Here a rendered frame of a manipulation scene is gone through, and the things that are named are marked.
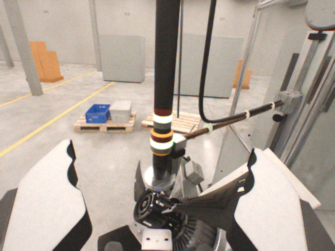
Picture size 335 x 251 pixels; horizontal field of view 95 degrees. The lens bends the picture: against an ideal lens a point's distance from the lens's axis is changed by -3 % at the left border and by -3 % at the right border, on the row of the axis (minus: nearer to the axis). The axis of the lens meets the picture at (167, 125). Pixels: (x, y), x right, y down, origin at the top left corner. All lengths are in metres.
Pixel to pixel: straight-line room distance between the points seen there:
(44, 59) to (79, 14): 6.35
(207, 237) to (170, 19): 0.63
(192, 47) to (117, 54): 3.43
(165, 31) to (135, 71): 7.39
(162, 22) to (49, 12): 15.03
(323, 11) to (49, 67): 8.41
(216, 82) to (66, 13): 11.56
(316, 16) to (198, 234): 0.89
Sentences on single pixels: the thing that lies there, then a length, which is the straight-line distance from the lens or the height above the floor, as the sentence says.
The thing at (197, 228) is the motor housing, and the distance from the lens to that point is 0.63.
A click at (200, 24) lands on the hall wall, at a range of 12.63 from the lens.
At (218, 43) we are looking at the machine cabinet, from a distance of 5.97.
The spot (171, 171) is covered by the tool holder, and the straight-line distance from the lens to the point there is 0.36.
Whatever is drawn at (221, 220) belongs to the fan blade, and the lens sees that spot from 0.37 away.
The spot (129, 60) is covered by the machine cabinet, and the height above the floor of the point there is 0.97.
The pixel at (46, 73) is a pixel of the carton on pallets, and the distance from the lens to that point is 8.67.
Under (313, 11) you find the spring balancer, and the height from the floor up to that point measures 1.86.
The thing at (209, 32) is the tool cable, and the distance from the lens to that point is 0.32.
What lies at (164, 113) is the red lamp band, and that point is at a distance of 0.27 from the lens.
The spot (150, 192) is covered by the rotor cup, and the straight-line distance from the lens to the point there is 0.62.
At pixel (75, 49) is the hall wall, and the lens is 14.44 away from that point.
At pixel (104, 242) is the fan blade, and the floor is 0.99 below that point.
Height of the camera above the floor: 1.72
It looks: 27 degrees down
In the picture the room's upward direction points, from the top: 4 degrees clockwise
